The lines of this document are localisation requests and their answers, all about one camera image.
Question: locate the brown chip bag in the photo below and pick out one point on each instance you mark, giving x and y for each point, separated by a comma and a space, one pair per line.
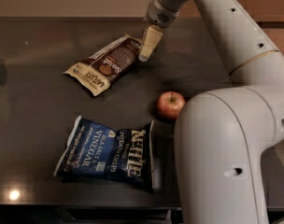
99, 71

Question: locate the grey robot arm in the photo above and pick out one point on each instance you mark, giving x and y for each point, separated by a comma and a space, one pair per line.
220, 135

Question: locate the red apple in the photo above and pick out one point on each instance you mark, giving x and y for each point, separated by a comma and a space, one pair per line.
169, 105

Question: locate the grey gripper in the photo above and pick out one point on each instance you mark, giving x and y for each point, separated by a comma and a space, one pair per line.
158, 15

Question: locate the blue Kettle chip bag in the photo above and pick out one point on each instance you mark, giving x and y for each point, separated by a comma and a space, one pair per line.
97, 151

